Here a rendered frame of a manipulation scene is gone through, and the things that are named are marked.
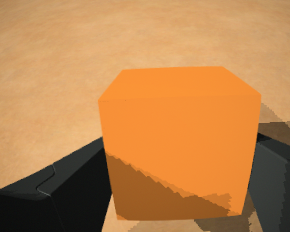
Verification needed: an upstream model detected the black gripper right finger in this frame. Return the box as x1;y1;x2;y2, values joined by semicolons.
247;133;290;232

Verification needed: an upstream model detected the orange block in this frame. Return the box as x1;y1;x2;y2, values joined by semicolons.
97;66;261;221

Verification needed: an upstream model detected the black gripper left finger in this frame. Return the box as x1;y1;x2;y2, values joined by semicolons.
0;136;112;232

